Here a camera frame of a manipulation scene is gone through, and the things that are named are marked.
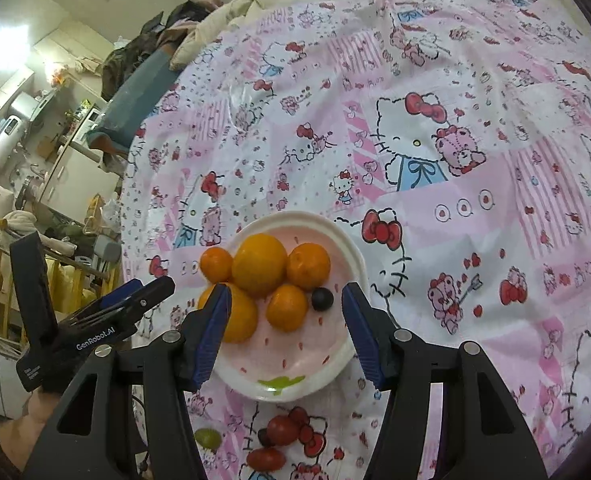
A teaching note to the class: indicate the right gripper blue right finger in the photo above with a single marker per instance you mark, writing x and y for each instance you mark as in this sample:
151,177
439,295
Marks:
371,331

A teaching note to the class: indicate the teal blue pillow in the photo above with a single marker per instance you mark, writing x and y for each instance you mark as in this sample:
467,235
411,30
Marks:
132,103

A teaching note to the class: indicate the left hand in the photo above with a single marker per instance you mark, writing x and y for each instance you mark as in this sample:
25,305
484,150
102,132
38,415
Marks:
19,436

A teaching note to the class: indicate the red cherry tomato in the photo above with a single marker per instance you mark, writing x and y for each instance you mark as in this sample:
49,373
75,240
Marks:
266,459
282,430

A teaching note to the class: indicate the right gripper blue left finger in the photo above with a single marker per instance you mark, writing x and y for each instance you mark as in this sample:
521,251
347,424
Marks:
203,332

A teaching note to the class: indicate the white washing machine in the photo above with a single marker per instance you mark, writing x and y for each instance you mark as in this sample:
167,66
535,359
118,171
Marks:
77,135

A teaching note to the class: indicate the white water heater appliance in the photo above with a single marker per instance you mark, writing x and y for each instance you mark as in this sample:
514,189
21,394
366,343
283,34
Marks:
11,133

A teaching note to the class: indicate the small mandarin orange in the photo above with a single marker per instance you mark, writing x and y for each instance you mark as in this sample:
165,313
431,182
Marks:
216,264

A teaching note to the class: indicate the Hello Kitty pink bedsheet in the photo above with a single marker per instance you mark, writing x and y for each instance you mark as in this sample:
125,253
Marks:
450,139

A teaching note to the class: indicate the small mandarin plate front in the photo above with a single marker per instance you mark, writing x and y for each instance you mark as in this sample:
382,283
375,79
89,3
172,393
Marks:
287,308

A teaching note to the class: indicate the large orange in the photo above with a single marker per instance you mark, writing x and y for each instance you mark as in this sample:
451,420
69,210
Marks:
244,317
259,265

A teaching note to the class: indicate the green grape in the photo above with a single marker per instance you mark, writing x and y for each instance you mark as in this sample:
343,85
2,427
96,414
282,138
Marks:
208,438

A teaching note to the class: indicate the dark grape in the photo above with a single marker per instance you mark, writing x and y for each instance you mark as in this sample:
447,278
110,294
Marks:
321,299

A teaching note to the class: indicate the dark clothes pile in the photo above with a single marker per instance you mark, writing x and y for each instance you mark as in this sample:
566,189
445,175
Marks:
121,63

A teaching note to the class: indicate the yellow wooden rail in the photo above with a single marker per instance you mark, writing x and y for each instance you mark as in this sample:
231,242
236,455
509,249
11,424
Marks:
71,285

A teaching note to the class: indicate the pink white strawberry plate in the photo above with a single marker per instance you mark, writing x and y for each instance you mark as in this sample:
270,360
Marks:
286,337

